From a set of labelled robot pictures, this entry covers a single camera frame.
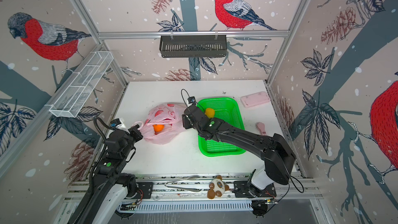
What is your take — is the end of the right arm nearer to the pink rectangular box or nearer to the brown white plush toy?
the brown white plush toy

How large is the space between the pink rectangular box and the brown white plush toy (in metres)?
0.52

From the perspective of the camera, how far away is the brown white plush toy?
0.72m

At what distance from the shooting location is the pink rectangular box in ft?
3.51
